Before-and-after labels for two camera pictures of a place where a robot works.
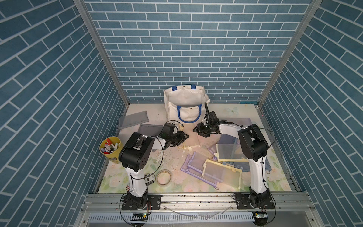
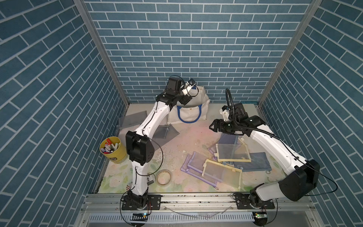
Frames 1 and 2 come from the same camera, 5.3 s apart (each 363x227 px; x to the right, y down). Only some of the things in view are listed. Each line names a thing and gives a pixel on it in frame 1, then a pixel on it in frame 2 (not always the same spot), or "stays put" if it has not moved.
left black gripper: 180,137 -> 185,100
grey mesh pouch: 128,121 stays put
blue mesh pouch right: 245,166 stays put
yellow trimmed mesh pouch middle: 230,152 stays put
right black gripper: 199,127 -> 215,122
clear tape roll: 163,178 stays put
